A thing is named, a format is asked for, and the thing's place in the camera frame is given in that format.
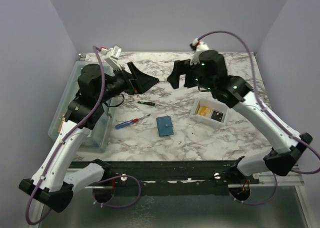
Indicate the black green screwdriver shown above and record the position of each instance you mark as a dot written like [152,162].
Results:
[146,103]

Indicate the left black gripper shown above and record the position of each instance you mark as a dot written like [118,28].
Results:
[144,81]

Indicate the clear acrylic card box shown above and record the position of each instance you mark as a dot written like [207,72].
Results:
[214,104]

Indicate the clear plastic storage bin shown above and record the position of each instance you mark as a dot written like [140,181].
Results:
[97,140]

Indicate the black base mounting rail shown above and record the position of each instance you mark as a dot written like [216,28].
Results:
[170,178]

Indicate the blue red screwdriver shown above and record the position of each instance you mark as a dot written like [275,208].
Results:
[130,122]

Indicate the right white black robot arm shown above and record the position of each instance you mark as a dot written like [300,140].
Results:
[210,75]

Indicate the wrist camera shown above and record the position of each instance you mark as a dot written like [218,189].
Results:
[111,56]
[198,46]

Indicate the aluminium extrusion rail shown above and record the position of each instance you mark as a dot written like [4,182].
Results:
[292,179]

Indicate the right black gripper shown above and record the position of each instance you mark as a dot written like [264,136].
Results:
[181,67]

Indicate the orange tool in bin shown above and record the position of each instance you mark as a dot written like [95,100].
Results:
[63,119]

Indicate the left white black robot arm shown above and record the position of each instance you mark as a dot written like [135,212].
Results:
[50,185]

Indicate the teal leather card holder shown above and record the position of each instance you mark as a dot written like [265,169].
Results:
[164,126]

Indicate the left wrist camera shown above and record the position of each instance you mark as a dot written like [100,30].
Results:
[111,56]

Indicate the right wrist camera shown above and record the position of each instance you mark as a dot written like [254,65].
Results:
[198,46]

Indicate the credit cards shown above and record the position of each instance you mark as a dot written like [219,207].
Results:
[209,113]

